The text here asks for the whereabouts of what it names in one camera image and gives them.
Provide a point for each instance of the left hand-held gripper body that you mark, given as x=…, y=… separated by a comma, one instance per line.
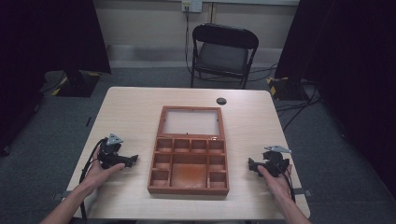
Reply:
x=109, y=152

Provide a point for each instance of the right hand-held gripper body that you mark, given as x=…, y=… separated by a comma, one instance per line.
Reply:
x=275, y=161

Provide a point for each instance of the brown wooden compartment box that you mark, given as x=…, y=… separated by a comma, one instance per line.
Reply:
x=190, y=155

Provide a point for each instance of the person's right hand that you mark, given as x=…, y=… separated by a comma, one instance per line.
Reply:
x=276, y=184

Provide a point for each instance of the person's left hand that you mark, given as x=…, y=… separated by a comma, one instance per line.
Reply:
x=99, y=173

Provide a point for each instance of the black yellow-striped stand base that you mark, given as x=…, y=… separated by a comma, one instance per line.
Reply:
x=286, y=88
x=74, y=83

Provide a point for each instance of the black folding chair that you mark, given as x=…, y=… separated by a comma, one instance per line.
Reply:
x=223, y=54

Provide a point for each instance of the white wall socket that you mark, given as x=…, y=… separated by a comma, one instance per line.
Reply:
x=192, y=5

